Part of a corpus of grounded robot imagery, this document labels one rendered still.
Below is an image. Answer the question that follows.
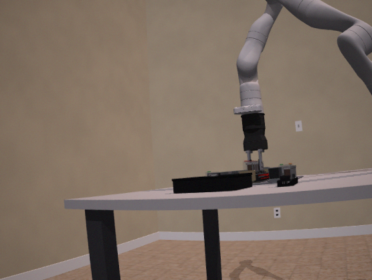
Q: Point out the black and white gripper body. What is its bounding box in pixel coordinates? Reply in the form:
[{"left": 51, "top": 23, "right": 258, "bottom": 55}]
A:
[{"left": 234, "top": 98, "right": 268, "bottom": 151}]

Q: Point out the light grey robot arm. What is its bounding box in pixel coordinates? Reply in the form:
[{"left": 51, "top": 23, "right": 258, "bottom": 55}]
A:
[{"left": 236, "top": 0, "right": 372, "bottom": 100}]

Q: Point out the grey relay with green button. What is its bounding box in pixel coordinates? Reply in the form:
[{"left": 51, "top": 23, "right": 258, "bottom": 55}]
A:
[{"left": 205, "top": 171, "right": 219, "bottom": 177}]

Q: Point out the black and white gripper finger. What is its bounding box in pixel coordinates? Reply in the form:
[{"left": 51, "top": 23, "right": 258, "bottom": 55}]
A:
[
  {"left": 246, "top": 150, "right": 253, "bottom": 161},
  {"left": 258, "top": 149, "right": 264, "bottom": 170}
]

